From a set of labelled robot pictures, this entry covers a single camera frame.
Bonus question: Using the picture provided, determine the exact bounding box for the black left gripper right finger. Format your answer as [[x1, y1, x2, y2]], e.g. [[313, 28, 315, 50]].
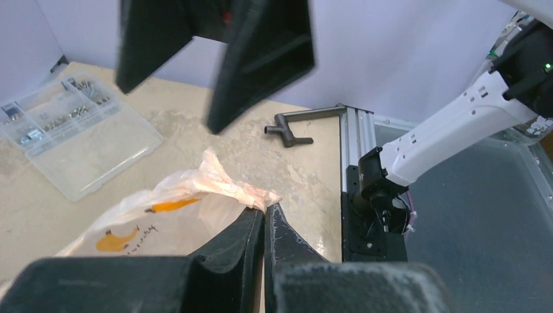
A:
[[264, 204, 454, 312]]

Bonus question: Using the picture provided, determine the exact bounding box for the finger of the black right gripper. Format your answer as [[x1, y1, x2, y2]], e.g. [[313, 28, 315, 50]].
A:
[[206, 1, 315, 134], [115, 0, 193, 94]]

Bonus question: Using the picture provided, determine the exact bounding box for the translucent orange plastic bag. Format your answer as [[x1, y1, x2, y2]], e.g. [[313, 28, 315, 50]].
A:
[[0, 147, 282, 299]]

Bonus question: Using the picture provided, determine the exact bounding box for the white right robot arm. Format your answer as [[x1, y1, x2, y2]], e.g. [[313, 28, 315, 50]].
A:
[[115, 1, 552, 211]]

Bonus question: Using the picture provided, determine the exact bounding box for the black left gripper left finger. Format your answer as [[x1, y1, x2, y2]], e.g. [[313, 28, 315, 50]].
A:
[[1, 209, 264, 312]]

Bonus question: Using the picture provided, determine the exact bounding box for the clear plastic screw box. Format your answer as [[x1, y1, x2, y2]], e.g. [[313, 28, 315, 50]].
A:
[[1, 72, 163, 201]]

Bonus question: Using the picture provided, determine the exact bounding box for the front aluminium rail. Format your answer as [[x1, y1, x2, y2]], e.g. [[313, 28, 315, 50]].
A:
[[338, 104, 376, 201]]

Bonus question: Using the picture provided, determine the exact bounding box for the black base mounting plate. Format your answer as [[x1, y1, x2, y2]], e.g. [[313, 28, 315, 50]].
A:
[[340, 165, 408, 262]]

